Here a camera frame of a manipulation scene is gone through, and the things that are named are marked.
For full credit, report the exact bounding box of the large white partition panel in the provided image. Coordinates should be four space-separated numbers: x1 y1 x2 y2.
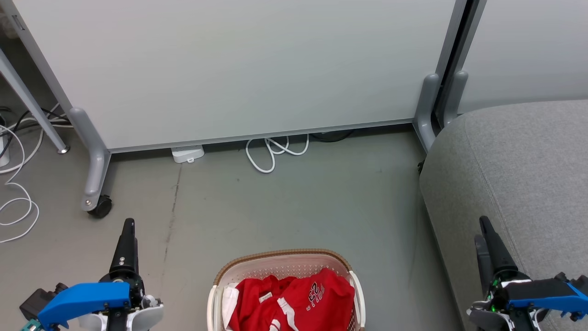
0 0 469 154

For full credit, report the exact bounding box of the red and white shirt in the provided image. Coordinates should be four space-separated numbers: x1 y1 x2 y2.
222 268 356 331

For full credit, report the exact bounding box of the grey partition leg with caster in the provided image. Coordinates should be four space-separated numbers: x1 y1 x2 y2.
68 107 112 212

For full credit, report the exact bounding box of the long white floor cable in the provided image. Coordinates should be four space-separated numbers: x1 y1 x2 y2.
0 103 70 244

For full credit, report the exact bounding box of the black cable bundle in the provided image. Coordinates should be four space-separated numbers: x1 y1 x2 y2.
0 107 70 160

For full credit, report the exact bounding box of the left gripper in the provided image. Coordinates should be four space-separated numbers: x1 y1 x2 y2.
76 218 165 331

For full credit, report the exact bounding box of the black caster wheel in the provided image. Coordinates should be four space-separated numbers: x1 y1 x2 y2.
87 195 113 219

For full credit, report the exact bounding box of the white laundry basket brown rim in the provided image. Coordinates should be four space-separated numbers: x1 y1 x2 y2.
206 248 367 331

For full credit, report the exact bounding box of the black cable under partition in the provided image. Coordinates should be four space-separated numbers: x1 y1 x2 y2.
310 130 355 143

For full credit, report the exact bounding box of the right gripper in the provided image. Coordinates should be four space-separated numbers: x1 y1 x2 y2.
466 216 552 331

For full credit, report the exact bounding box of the grey slanted table leg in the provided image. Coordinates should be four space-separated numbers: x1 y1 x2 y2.
0 46 71 154

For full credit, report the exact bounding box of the grey fabric sofa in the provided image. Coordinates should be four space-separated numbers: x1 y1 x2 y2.
418 99 588 331

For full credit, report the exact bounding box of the white power adapter box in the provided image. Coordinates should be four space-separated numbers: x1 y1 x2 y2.
171 145 205 164

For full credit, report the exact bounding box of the white looped cable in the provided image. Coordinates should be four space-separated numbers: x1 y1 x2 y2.
245 134 311 174

